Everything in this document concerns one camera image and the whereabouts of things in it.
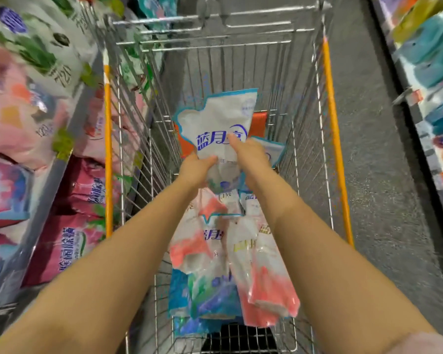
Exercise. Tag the person's left hand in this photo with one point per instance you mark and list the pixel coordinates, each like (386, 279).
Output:
(194, 171)

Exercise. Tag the person's right hand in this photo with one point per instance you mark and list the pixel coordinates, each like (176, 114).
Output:
(254, 158)

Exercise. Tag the person's left thumb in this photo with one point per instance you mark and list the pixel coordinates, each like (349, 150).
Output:
(209, 161)

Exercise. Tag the person's right thumb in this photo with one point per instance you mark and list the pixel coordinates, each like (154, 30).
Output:
(235, 141)

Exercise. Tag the white blue-edged detergent pouch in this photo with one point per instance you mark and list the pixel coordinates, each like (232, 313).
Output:
(214, 121)

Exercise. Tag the person's right forearm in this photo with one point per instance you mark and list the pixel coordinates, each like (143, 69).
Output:
(317, 261)

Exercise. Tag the person's left forearm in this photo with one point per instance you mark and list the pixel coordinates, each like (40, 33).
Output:
(96, 276)

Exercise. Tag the small white blue-edged pouch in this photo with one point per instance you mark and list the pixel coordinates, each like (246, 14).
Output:
(275, 150)

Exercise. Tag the white pink detergent pouch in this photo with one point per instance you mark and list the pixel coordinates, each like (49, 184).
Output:
(265, 280)
(192, 239)

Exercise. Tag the pale pink pack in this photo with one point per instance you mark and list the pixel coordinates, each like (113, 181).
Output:
(96, 128)

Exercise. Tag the magenta detergent pack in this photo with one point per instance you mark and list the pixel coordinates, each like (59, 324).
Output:
(62, 246)
(86, 187)

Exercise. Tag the blue green detergent pouch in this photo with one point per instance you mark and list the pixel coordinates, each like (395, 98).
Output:
(210, 294)

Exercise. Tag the grey store shelf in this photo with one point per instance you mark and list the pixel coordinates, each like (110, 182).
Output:
(48, 202)

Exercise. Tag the shelf price tag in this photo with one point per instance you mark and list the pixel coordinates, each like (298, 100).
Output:
(408, 96)

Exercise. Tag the light pink pack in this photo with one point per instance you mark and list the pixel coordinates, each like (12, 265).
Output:
(18, 117)

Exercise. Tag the white green leaf-print pack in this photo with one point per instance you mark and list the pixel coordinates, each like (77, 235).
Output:
(40, 44)

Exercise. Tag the pink blue pack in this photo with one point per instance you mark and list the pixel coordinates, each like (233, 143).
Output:
(5, 187)

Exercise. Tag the row of blue colourful packets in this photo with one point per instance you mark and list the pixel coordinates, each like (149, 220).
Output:
(432, 51)

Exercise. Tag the pink sleeve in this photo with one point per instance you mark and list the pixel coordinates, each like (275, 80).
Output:
(424, 344)

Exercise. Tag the store shelf with price rail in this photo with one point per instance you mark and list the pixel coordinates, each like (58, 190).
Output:
(419, 125)

